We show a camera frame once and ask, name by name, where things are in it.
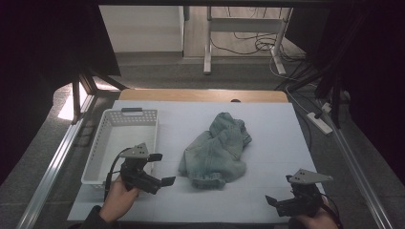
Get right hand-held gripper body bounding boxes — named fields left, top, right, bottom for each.
left=274, top=168, right=334, bottom=218

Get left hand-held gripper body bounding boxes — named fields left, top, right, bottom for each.
left=118, top=142, right=162, bottom=196

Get white perforated plastic basket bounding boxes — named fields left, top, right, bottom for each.
left=80, top=107, right=160, bottom=191

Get light blue denim shorts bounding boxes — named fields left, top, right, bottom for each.
left=178, top=112, right=253, bottom=191

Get person's right hand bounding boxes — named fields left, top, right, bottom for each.
left=288, top=205, right=339, bottom=229

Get person's left hand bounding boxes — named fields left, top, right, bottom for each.
left=98, top=176, right=140, bottom=224

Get white table cover sheet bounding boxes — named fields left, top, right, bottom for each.
left=67, top=100, right=326, bottom=223

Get white power strip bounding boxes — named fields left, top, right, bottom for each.
left=306, top=111, right=334, bottom=135

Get wooden table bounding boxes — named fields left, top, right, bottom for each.
left=117, top=88, right=289, bottom=104

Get wooden stand legs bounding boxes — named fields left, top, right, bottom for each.
left=71, top=69, right=129, bottom=126

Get white cabinet panel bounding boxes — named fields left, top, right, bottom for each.
left=98, top=4, right=186, bottom=53

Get black curtain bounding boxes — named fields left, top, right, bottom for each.
left=285, top=0, right=405, bottom=177
left=0, top=0, right=122, bottom=186

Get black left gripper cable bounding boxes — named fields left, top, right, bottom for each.
left=103, top=146, right=132, bottom=202

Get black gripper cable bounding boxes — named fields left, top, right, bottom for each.
left=103, top=146, right=132, bottom=202
left=319, top=193, right=344, bottom=229

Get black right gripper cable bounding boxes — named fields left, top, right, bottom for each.
left=319, top=193, right=344, bottom=229

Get aluminium rail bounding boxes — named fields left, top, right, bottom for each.
left=15, top=94, right=97, bottom=229
left=317, top=100, right=395, bottom=229

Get white floor cable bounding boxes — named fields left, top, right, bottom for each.
left=268, top=56, right=319, bottom=116

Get white desk frame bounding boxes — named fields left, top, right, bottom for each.
left=202, top=6, right=293, bottom=76

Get black floor cable bundle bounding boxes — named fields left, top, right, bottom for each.
left=209, top=7, right=308, bottom=63

